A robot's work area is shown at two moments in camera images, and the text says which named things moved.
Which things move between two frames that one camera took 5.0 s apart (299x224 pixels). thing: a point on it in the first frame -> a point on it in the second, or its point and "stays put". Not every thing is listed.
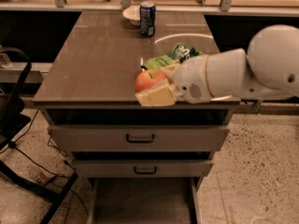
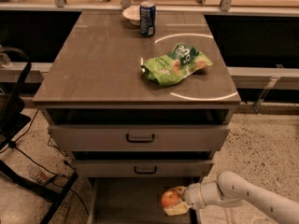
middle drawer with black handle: (143, 168) stays put
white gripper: (191, 79) -> (193, 196)
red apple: (148, 77) -> (170, 198)
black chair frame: (13, 121) stays put
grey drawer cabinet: (143, 163) stays put
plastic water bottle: (36, 174) stays put
